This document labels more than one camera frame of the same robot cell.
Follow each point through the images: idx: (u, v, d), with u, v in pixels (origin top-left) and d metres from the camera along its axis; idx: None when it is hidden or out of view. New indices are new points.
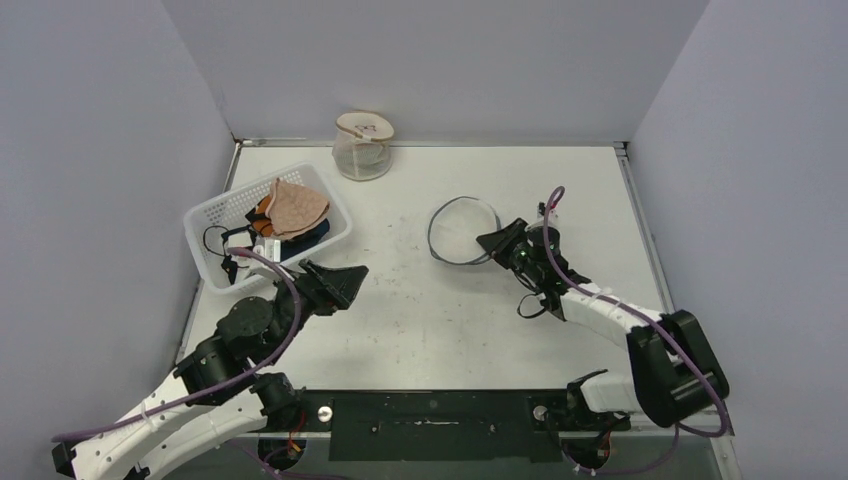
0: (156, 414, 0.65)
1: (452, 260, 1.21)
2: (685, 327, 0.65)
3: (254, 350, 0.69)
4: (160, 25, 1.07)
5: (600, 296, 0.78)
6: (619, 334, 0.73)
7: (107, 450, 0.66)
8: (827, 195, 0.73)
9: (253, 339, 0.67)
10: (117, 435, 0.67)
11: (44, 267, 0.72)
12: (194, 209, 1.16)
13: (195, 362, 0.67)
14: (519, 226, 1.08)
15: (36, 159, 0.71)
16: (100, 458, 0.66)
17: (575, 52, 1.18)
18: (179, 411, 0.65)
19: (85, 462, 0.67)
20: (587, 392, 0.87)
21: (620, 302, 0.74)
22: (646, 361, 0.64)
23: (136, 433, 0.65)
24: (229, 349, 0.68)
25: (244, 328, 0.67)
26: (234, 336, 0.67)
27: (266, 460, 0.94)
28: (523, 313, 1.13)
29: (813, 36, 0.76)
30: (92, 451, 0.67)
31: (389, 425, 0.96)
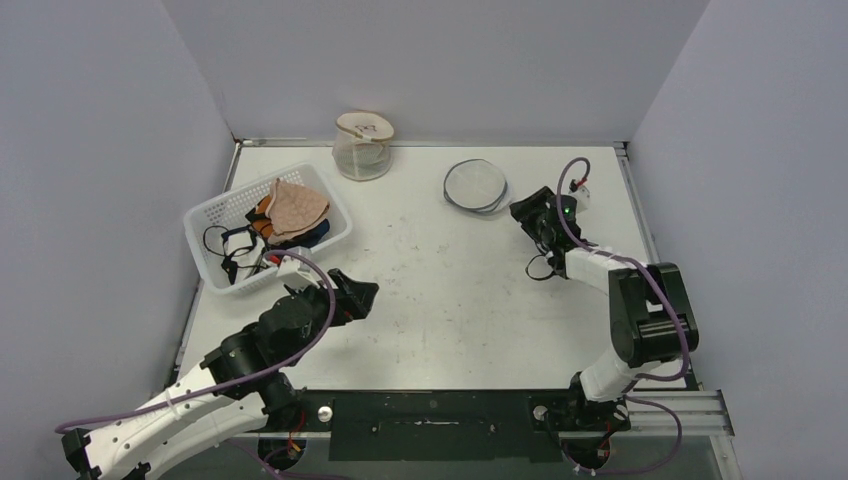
0: (182, 404, 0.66)
1: (462, 202, 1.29)
2: (672, 273, 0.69)
3: (284, 347, 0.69)
4: (160, 26, 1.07)
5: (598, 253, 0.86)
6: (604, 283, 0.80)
7: (124, 437, 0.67)
8: (826, 194, 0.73)
9: (294, 331, 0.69)
10: (136, 422, 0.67)
11: (46, 266, 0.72)
12: (194, 209, 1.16)
13: (223, 355, 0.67)
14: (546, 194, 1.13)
15: (37, 159, 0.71)
16: (117, 445, 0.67)
17: (575, 52, 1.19)
18: (204, 400, 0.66)
19: (100, 448, 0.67)
20: (583, 379, 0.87)
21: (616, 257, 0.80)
22: (625, 298, 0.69)
23: (158, 421, 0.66)
24: (260, 343, 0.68)
25: (288, 321, 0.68)
26: (276, 328, 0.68)
27: (266, 460, 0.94)
28: (529, 273, 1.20)
29: (812, 34, 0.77)
30: (108, 437, 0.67)
31: (389, 425, 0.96)
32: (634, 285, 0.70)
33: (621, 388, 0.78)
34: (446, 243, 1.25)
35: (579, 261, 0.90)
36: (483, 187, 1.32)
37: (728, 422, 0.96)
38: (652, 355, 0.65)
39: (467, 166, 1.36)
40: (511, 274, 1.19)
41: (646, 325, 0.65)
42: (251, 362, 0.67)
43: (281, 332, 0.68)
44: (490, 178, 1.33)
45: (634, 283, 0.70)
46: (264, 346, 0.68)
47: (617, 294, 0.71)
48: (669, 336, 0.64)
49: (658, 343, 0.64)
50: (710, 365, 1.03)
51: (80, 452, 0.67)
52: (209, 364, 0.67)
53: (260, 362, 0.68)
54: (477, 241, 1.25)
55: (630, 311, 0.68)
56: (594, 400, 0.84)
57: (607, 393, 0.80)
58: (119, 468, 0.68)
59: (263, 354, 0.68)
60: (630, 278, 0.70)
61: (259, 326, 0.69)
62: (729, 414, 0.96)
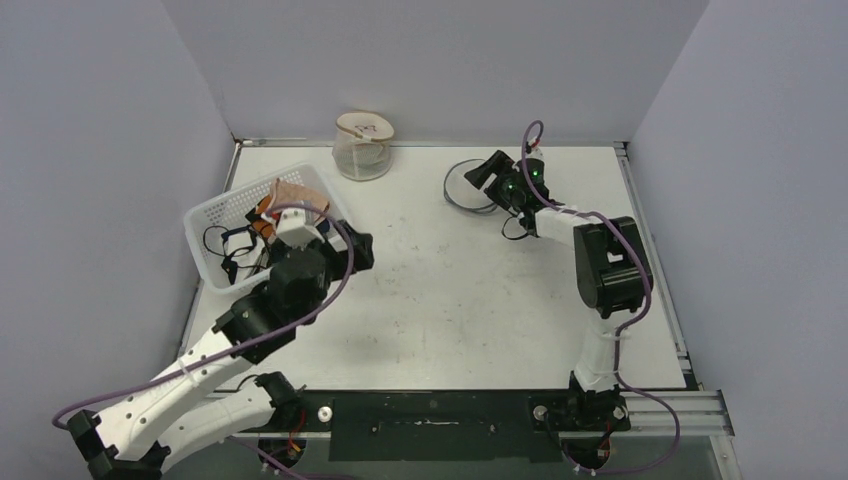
0: (201, 369, 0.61)
1: (462, 204, 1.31)
2: (632, 227, 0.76)
3: (299, 300, 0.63)
4: (160, 26, 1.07)
5: (565, 211, 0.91)
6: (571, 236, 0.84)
7: (139, 412, 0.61)
8: (826, 194, 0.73)
9: (307, 284, 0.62)
10: (150, 395, 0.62)
11: (46, 266, 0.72)
12: (194, 210, 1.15)
13: (235, 316, 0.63)
14: (499, 158, 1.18)
15: (38, 160, 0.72)
16: (132, 420, 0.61)
17: (574, 52, 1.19)
18: (222, 364, 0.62)
19: (114, 427, 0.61)
20: (577, 370, 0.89)
21: (588, 217, 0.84)
22: (588, 249, 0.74)
23: (176, 390, 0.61)
24: (273, 299, 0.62)
25: (300, 272, 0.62)
26: (287, 278, 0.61)
27: (266, 459, 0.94)
28: (507, 236, 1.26)
29: (811, 34, 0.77)
30: (121, 415, 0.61)
31: (390, 425, 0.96)
32: (595, 237, 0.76)
33: (612, 364, 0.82)
34: (445, 243, 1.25)
35: (546, 217, 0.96)
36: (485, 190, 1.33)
37: (728, 422, 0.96)
38: (614, 299, 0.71)
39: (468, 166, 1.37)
40: (511, 274, 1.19)
41: (610, 272, 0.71)
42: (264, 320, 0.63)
43: (294, 283, 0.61)
44: None
45: (597, 237, 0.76)
46: (279, 299, 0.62)
47: (582, 250, 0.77)
48: (632, 281, 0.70)
49: (623, 287, 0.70)
50: (710, 365, 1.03)
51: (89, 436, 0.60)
52: (221, 327, 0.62)
53: (276, 320, 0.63)
54: (477, 242, 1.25)
55: (595, 262, 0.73)
56: (593, 388, 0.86)
57: (602, 369, 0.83)
58: (136, 448, 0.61)
59: (280, 307, 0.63)
60: (592, 231, 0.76)
61: (268, 281, 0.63)
62: (729, 414, 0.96)
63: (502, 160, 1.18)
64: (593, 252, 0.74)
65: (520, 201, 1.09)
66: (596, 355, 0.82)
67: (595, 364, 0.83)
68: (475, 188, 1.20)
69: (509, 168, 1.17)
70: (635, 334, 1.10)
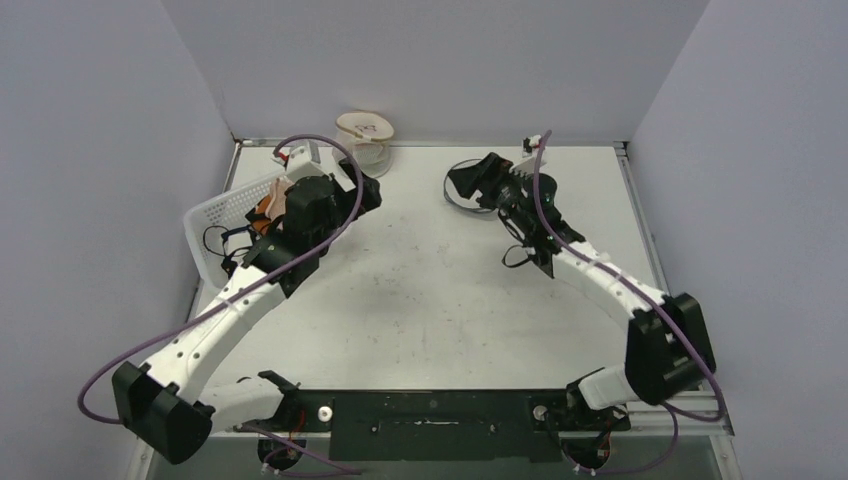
0: (247, 294, 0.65)
1: (463, 203, 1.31)
2: (690, 313, 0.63)
3: (316, 225, 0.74)
4: (160, 25, 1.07)
5: (597, 264, 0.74)
6: (613, 308, 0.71)
7: (190, 348, 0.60)
8: (827, 194, 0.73)
9: (320, 204, 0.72)
10: (195, 333, 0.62)
11: (46, 266, 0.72)
12: (195, 209, 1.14)
13: (262, 251, 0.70)
14: (495, 162, 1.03)
15: (39, 159, 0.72)
16: (185, 359, 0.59)
17: (574, 52, 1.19)
18: (263, 291, 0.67)
19: (165, 369, 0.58)
20: (585, 388, 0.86)
21: (622, 277, 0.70)
22: (645, 343, 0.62)
23: (223, 322, 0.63)
24: (294, 228, 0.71)
25: (314, 196, 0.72)
26: (304, 202, 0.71)
27: (266, 460, 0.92)
28: (507, 264, 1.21)
29: (811, 34, 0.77)
30: (170, 356, 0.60)
31: (390, 425, 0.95)
32: (660, 337, 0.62)
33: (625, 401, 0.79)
34: (446, 243, 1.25)
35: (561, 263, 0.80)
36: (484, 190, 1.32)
37: (728, 422, 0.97)
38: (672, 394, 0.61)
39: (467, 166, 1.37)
40: (511, 274, 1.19)
41: (668, 365, 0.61)
42: (289, 250, 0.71)
43: (311, 205, 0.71)
44: None
45: (657, 332, 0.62)
46: (301, 227, 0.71)
47: (633, 339, 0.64)
48: (691, 372, 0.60)
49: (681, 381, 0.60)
50: None
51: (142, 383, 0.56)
52: (251, 260, 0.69)
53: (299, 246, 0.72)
54: (477, 242, 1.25)
55: (654, 359, 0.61)
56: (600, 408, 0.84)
57: (611, 403, 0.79)
58: (193, 385, 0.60)
59: (303, 234, 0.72)
60: (653, 328, 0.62)
61: (287, 214, 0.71)
62: (729, 414, 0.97)
63: (497, 167, 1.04)
64: (649, 344, 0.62)
65: (523, 218, 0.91)
66: (614, 397, 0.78)
67: (606, 395, 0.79)
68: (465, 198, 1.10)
69: (507, 176, 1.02)
70: None
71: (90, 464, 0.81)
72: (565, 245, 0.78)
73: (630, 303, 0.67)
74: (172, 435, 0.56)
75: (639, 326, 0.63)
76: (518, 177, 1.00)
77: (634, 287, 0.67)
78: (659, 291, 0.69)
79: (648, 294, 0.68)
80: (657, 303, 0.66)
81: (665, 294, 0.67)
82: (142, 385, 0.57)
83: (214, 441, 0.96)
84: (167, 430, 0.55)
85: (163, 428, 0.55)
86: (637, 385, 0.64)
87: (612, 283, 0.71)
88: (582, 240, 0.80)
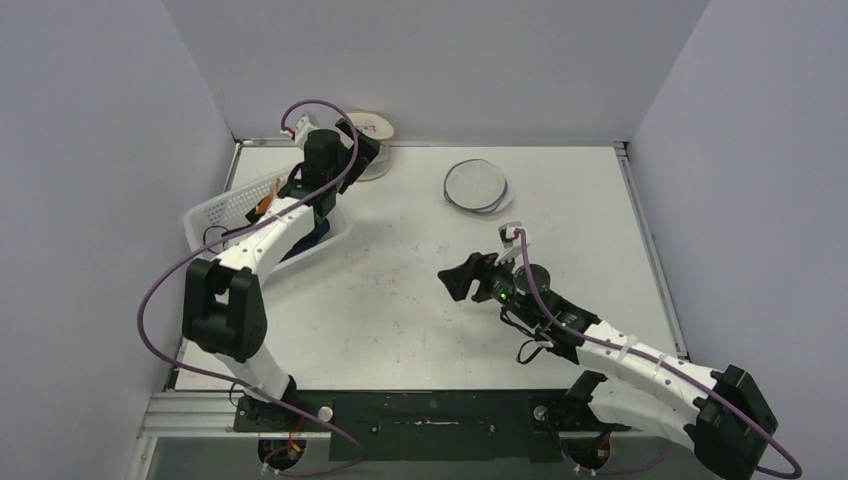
0: (290, 211, 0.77)
1: (464, 204, 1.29)
2: (749, 387, 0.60)
3: (334, 167, 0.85)
4: (160, 24, 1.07)
5: (630, 351, 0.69)
6: (666, 397, 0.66)
7: (253, 246, 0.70)
8: (827, 193, 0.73)
9: (333, 144, 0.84)
10: (254, 237, 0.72)
11: (46, 264, 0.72)
12: (195, 209, 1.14)
13: (289, 188, 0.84)
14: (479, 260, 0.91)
15: (38, 157, 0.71)
16: (251, 252, 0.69)
17: (574, 52, 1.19)
18: (303, 212, 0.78)
19: (236, 258, 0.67)
20: (596, 408, 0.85)
21: (663, 361, 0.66)
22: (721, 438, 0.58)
23: (275, 229, 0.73)
24: (315, 170, 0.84)
25: (327, 137, 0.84)
26: (322, 144, 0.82)
27: (266, 459, 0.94)
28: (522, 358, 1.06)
29: (812, 33, 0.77)
30: (237, 252, 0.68)
31: (390, 425, 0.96)
32: (733, 425, 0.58)
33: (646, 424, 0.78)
34: (446, 243, 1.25)
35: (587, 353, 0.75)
36: (485, 190, 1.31)
37: None
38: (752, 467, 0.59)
39: (469, 166, 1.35)
40: None
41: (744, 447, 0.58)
42: (312, 189, 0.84)
43: (327, 145, 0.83)
44: (492, 178, 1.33)
45: (729, 424, 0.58)
46: (320, 167, 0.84)
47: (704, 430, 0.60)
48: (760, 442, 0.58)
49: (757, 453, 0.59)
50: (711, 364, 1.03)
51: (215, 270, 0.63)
52: (284, 194, 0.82)
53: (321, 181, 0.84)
54: (477, 242, 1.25)
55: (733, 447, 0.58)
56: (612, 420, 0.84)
57: (619, 416, 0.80)
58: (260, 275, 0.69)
59: (321, 174, 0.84)
60: (722, 418, 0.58)
61: (308, 157, 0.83)
62: None
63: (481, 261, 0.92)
64: (724, 438, 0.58)
65: (524, 317, 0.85)
66: (628, 415, 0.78)
67: (631, 424, 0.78)
68: (461, 298, 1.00)
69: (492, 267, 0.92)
70: (636, 334, 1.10)
71: (90, 464, 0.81)
72: (585, 339, 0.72)
73: (685, 391, 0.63)
74: (239, 314, 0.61)
75: (710, 424, 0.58)
76: (502, 265, 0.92)
77: (685, 377, 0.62)
78: (708, 369, 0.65)
79: (699, 377, 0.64)
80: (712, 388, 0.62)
81: (715, 373, 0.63)
82: (212, 277, 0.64)
83: (215, 440, 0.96)
84: (237, 306, 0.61)
85: (232, 306, 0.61)
86: (718, 464, 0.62)
87: (656, 370, 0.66)
88: (596, 322, 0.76)
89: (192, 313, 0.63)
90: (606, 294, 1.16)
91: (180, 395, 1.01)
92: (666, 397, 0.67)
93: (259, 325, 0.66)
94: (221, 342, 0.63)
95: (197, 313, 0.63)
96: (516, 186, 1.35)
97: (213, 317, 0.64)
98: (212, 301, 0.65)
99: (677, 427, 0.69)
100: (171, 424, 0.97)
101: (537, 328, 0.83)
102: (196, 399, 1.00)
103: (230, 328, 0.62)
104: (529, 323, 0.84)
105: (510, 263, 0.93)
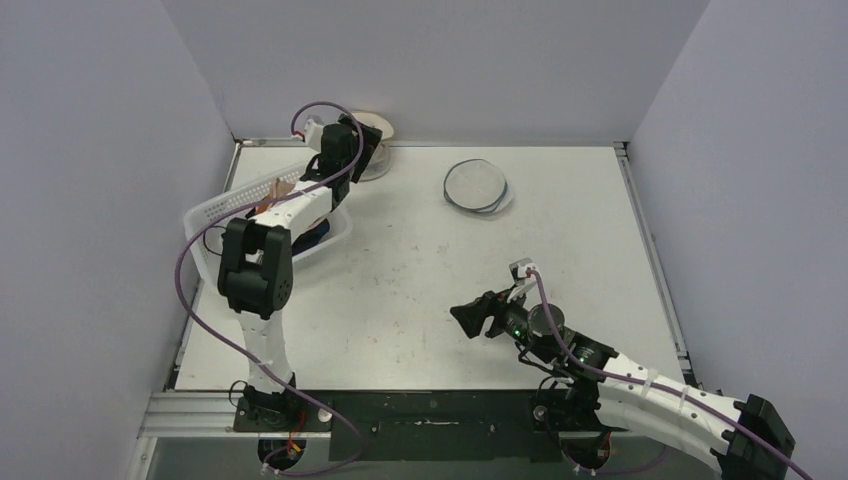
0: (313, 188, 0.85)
1: (464, 204, 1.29)
2: (769, 414, 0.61)
3: (347, 156, 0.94)
4: (160, 24, 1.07)
5: (653, 385, 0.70)
6: (693, 429, 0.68)
7: (284, 212, 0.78)
8: (827, 192, 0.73)
9: (345, 139, 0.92)
10: (284, 206, 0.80)
11: (45, 264, 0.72)
12: (195, 209, 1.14)
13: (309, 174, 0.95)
14: (491, 298, 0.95)
15: (37, 156, 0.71)
16: (282, 217, 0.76)
17: (574, 52, 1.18)
18: (324, 192, 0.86)
19: (270, 219, 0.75)
20: (602, 413, 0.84)
21: (686, 394, 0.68)
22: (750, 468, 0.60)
23: (303, 201, 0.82)
24: (331, 159, 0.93)
25: (339, 132, 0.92)
26: (335, 138, 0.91)
27: (266, 459, 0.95)
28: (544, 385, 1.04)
29: (812, 33, 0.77)
30: (270, 215, 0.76)
31: (389, 425, 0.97)
32: (764, 456, 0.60)
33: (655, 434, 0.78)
34: (446, 243, 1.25)
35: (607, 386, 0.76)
36: (485, 190, 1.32)
37: None
38: None
39: (468, 166, 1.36)
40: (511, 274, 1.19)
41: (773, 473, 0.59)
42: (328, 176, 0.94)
43: (340, 139, 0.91)
44: (491, 178, 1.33)
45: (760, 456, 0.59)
46: (334, 158, 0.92)
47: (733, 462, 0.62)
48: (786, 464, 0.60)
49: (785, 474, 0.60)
50: (711, 364, 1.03)
51: (251, 227, 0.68)
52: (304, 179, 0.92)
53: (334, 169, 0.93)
54: (477, 242, 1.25)
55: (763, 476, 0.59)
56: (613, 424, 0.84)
57: (628, 425, 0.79)
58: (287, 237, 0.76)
59: (336, 164, 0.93)
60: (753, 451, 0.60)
61: (325, 147, 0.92)
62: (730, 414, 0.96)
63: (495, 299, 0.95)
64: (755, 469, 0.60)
65: (540, 354, 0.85)
66: (640, 428, 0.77)
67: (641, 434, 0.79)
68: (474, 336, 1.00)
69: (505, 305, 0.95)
70: (636, 333, 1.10)
71: (90, 464, 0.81)
72: (606, 375, 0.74)
73: (713, 425, 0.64)
74: (273, 265, 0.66)
75: (742, 457, 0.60)
76: (514, 301, 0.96)
77: (710, 411, 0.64)
78: (731, 398, 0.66)
79: (723, 409, 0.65)
80: (737, 420, 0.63)
81: (739, 402, 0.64)
82: (247, 234, 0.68)
83: (215, 440, 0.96)
84: (270, 257, 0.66)
85: (267, 260, 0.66)
86: None
87: (680, 403, 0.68)
88: (614, 355, 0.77)
89: (227, 267, 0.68)
90: (606, 294, 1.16)
91: (180, 395, 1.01)
92: (691, 428, 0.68)
93: (287, 281, 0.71)
94: (252, 295, 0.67)
95: (231, 266, 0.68)
96: (516, 186, 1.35)
97: (247, 272, 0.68)
98: (246, 259, 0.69)
99: (704, 451, 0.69)
100: (171, 424, 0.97)
101: (554, 365, 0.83)
102: (196, 399, 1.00)
103: (262, 281, 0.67)
104: (545, 360, 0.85)
105: (521, 299, 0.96)
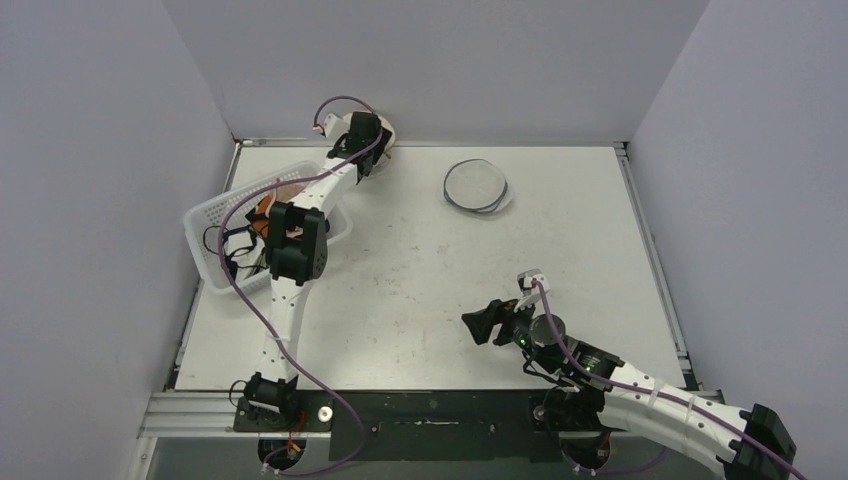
0: (340, 168, 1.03)
1: (463, 203, 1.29)
2: (774, 421, 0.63)
3: (371, 137, 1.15)
4: (160, 24, 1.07)
5: (660, 394, 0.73)
6: (700, 438, 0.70)
7: (317, 194, 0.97)
8: (827, 193, 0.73)
9: (372, 123, 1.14)
10: (317, 186, 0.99)
11: (46, 264, 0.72)
12: (195, 209, 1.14)
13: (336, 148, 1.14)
14: (499, 305, 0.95)
15: (37, 156, 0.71)
16: (315, 198, 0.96)
17: (574, 52, 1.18)
18: (349, 170, 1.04)
19: (305, 201, 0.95)
20: (602, 416, 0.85)
21: (692, 404, 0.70)
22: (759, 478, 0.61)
23: (332, 181, 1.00)
24: (358, 137, 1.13)
25: (367, 117, 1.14)
26: (365, 119, 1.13)
27: (266, 459, 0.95)
28: None
29: (811, 34, 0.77)
30: (306, 198, 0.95)
31: (389, 425, 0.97)
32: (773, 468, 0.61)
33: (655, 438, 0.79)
34: (445, 243, 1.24)
35: (613, 395, 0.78)
36: (485, 190, 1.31)
37: None
38: None
39: (469, 166, 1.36)
40: (511, 274, 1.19)
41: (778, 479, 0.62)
42: (354, 150, 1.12)
43: (369, 121, 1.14)
44: (491, 178, 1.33)
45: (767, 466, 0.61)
46: (362, 136, 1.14)
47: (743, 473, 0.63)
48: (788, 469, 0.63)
49: None
50: (710, 364, 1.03)
51: (290, 210, 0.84)
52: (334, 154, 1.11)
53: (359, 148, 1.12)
54: (477, 242, 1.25)
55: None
56: (611, 424, 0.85)
57: (633, 429, 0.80)
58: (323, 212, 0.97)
59: (362, 140, 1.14)
60: (762, 461, 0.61)
61: (353, 128, 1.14)
62: None
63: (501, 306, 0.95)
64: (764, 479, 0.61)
65: (545, 364, 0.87)
66: (645, 432, 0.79)
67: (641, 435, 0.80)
68: (482, 342, 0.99)
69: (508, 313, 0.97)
70: (636, 333, 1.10)
71: (90, 463, 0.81)
72: (613, 384, 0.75)
73: (720, 434, 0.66)
74: (312, 242, 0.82)
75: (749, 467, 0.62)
76: (522, 311, 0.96)
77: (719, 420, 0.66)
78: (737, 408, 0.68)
79: (730, 421, 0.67)
80: (743, 430, 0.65)
81: (744, 411, 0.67)
82: (288, 216, 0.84)
83: (215, 440, 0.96)
84: (310, 236, 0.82)
85: (308, 237, 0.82)
86: None
87: (687, 413, 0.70)
88: (619, 364, 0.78)
89: (273, 245, 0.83)
90: (606, 294, 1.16)
91: (179, 394, 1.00)
92: (697, 437, 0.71)
93: (322, 255, 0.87)
94: (295, 266, 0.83)
95: (277, 243, 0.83)
96: (516, 186, 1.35)
97: (289, 247, 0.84)
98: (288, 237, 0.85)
99: (709, 458, 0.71)
100: (170, 424, 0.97)
101: (558, 374, 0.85)
102: (196, 398, 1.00)
103: (303, 254, 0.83)
104: (550, 369, 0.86)
105: (530, 309, 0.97)
